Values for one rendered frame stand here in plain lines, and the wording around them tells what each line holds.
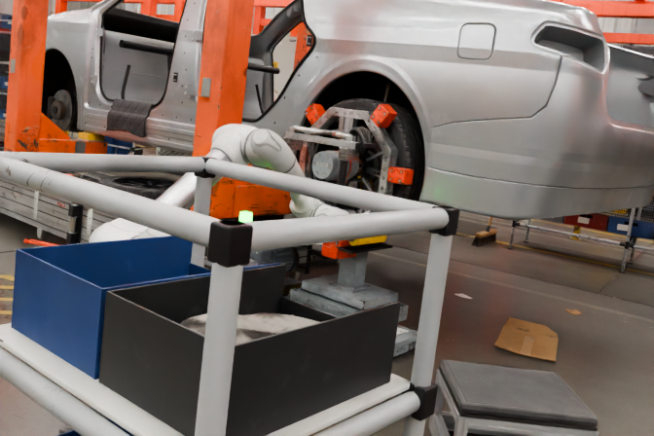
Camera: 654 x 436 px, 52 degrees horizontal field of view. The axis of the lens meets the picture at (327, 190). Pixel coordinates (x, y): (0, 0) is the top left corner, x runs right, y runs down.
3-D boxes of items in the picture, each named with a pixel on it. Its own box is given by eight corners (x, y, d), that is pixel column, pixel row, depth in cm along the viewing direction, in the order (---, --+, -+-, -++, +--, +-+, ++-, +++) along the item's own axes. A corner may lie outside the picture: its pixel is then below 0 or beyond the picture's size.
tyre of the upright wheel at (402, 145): (449, 117, 318) (344, 90, 358) (423, 113, 300) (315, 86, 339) (417, 247, 331) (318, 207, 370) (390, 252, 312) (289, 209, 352)
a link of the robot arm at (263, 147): (302, 150, 250) (274, 144, 258) (279, 123, 237) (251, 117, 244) (286, 179, 246) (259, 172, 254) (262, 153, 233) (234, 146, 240)
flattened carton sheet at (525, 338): (559, 333, 381) (560, 328, 381) (555, 363, 330) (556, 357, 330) (505, 321, 392) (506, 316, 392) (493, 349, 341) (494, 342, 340)
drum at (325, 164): (359, 182, 321) (362, 153, 319) (331, 182, 304) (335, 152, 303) (336, 177, 330) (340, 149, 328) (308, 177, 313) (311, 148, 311)
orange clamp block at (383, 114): (386, 128, 311) (398, 114, 307) (377, 127, 305) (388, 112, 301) (378, 119, 315) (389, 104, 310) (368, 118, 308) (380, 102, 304)
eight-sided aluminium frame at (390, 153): (387, 232, 311) (403, 115, 304) (380, 233, 306) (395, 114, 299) (301, 209, 344) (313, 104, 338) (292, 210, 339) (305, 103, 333)
